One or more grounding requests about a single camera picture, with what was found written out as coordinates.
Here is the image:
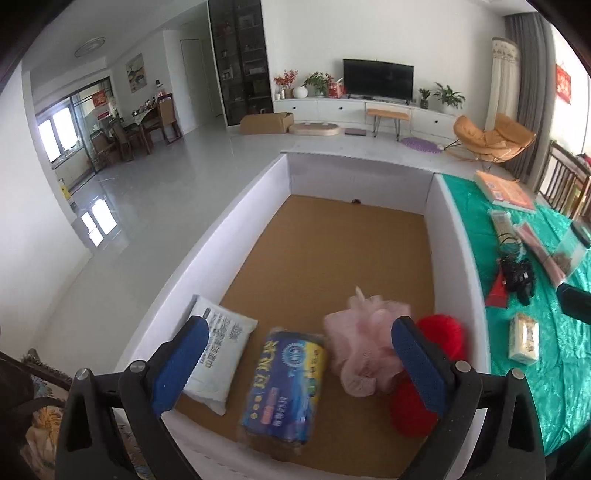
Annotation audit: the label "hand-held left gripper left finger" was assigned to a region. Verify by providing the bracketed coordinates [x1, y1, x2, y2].
[55, 316, 209, 480]

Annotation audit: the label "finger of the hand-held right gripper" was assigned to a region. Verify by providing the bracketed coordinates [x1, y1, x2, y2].
[556, 284, 591, 324]

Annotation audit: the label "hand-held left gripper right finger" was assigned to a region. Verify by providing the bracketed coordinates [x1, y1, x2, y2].
[392, 316, 548, 480]

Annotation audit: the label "red yarn ball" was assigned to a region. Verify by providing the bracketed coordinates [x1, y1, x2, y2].
[417, 314, 465, 361]
[390, 375, 439, 438]

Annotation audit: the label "white soft pouch packet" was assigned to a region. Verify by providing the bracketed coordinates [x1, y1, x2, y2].
[182, 295, 259, 416]

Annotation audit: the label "pink mesh bath loofah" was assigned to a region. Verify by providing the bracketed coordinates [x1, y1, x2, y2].
[323, 286, 414, 398]

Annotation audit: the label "blue garbage bag roll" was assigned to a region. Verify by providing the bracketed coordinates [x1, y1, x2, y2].
[238, 328, 329, 450]

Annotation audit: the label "large white cardboard box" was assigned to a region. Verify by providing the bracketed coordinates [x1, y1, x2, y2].
[113, 150, 492, 480]

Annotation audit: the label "clear jar black lid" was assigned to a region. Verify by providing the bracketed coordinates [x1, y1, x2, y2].
[551, 222, 591, 278]

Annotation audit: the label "yellow tissue box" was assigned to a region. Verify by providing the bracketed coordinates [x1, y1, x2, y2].
[508, 314, 540, 363]

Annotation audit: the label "pink striped plastic packet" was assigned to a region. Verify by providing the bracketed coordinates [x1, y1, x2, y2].
[515, 222, 566, 284]

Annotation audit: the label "green patterned tablecloth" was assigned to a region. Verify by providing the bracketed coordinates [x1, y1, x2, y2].
[434, 173, 591, 457]

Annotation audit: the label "red flat packet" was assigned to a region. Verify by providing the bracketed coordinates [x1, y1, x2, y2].
[484, 270, 509, 308]

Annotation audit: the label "bag of wooden sticks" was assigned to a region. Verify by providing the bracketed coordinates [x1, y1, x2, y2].
[489, 210, 515, 245]

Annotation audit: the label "dark wooden slatted chair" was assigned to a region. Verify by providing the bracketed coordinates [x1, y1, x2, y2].
[536, 141, 591, 222]

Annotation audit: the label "orange book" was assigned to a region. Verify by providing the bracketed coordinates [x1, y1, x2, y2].
[475, 171, 537, 213]

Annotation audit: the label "floral patterned cushion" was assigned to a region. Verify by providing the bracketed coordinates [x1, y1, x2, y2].
[23, 351, 153, 480]

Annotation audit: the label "orange lounge chair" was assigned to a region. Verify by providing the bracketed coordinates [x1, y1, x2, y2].
[445, 113, 536, 174]

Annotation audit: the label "grey curtain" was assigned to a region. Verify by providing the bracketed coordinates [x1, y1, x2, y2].
[504, 14, 555, 181]

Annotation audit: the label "purple round mat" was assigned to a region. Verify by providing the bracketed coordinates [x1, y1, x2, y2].
[401, 136, 439, 153]

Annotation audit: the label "standing air conditioner cloth cover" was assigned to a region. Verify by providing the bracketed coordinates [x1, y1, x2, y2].
[485, 38, 520, 139]

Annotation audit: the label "wooden dining chair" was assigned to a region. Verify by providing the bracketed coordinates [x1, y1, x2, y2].
[90, 117, 134, 162]
[154, 93, 182, 145]

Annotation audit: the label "large leafy potted plant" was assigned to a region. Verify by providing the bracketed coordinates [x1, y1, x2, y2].
[433, 83, 465, 115]

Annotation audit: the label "dining table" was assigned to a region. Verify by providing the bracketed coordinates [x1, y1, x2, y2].
[122, 108, 160, 153]

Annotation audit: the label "wooden stool black legs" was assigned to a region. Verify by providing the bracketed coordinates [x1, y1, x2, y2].
[365, 104, 411, 139]

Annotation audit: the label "brown cardboard box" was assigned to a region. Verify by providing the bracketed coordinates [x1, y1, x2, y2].
[239, 112, 295, 136]

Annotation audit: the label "beige oval board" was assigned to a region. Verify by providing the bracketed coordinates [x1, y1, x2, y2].
[290, 121, 342, 137]

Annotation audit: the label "white tv cabinet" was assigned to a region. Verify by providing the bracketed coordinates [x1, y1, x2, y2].
[272, 97, 462, 139]

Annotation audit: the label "white interior door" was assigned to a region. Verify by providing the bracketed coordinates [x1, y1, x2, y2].
[180, 39, 213, 130]

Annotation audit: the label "black flat television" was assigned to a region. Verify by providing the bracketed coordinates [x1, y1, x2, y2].
[342, 58, 415, 102]

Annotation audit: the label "bushy green potted plant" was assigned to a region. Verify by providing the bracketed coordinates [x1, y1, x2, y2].
[304, 71, 333, 97]

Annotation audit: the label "red flower bouquet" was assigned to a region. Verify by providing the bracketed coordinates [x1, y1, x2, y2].
[274, 70, 298, 99]

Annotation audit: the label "black glass display cabinet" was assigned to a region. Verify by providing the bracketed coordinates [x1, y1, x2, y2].
[208, 0, 274, 126]

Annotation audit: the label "round ceiling lamp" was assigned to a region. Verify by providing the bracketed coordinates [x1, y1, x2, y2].
[74, 39, 107, 57]

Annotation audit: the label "black hair tie bundle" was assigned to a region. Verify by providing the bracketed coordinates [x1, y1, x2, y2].
[501, 256, 536, 305]

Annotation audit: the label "red wall calendar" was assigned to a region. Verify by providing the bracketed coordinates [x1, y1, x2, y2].
[554, 64, 573, 103]

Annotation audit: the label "framed wall picture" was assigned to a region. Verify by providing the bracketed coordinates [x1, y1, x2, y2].
[126, 53, 146, 93]

